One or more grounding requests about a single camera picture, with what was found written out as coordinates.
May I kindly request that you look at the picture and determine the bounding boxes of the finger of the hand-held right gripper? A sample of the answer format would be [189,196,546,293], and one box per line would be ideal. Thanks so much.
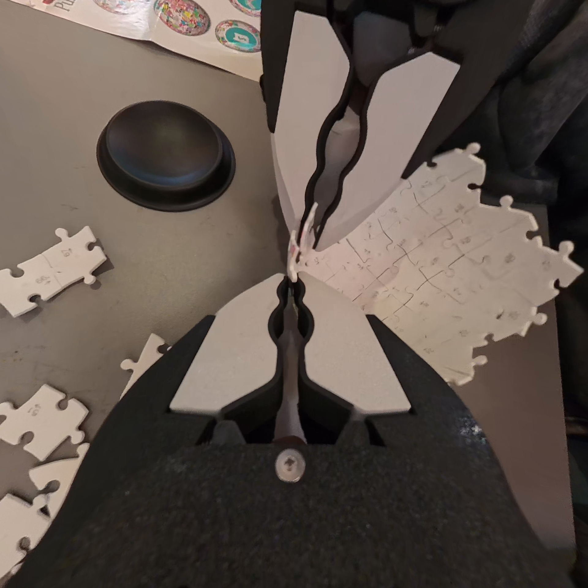
[312,51,461,251]
[270,10,354,235]

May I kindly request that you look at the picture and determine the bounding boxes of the partly built colourful puzzle ball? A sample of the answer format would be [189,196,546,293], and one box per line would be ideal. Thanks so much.
[287,143,583,386]

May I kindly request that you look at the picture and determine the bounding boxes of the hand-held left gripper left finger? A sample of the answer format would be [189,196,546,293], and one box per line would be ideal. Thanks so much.
[169,273,284,416]

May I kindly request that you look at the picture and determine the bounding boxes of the black round puzzle stand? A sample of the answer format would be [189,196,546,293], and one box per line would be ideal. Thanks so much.
[96,101,236,213]

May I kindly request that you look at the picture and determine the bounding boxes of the group of white puzzle pieces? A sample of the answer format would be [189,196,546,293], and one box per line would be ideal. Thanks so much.
[0,225,172,577]

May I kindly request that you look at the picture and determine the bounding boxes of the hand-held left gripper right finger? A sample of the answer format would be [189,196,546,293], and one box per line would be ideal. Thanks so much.
[294,272,412,414]

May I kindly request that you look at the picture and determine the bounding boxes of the printed sticker sheet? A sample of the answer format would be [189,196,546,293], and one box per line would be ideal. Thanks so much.
[9,0,263,83]

